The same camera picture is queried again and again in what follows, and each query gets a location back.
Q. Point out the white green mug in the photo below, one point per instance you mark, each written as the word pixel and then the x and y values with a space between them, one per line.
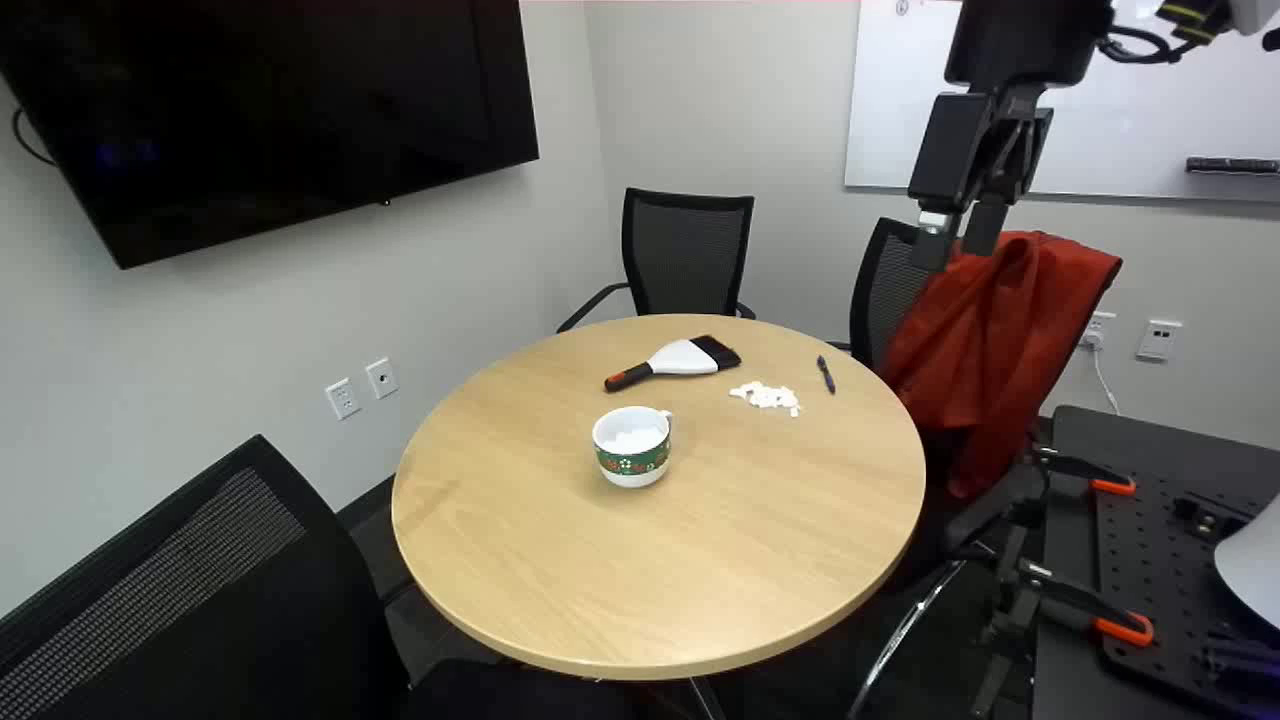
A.
pixel 633 445

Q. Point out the blue pen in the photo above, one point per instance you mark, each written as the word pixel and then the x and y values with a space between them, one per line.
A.
pixel 824 372

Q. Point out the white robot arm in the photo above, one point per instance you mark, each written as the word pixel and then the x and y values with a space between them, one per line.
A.
pixel 986 133

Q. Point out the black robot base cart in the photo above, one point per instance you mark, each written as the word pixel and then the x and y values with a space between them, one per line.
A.
pixel 1151 551

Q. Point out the white black scraper brush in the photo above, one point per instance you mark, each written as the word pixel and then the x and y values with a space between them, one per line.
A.
pixel 681 356

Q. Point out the black mesh office chair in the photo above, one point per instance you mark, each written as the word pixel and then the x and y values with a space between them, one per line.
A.
pixel 681 253

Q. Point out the round wooden table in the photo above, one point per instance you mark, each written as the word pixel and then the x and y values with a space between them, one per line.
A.
pixel 765 528

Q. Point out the white paper scraps pile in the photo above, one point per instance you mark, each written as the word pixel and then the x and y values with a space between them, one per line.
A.
pixel 769 399

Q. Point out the chair with red jacket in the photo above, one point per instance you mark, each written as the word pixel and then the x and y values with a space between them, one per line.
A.
pixel 892 274

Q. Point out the red jacket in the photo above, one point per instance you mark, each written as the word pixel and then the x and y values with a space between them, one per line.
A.
pixel 986 342

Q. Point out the black near office chair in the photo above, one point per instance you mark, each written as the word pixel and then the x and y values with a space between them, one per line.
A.
pixel 237 596

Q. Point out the white wall outlet plate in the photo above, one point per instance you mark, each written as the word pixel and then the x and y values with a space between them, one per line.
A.
pixel 380 378

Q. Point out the white wall data plate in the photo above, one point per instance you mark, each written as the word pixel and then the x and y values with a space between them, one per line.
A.
pixel 342 399

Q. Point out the orange handled clamp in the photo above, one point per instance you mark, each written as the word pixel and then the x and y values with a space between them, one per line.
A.
pixel 1130 629
pixel 1098 479

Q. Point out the white outlet right wall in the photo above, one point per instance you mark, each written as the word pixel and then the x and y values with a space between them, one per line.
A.
pixel 1161 336

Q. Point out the black wall television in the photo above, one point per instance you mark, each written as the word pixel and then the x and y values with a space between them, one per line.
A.
pixel 203 120

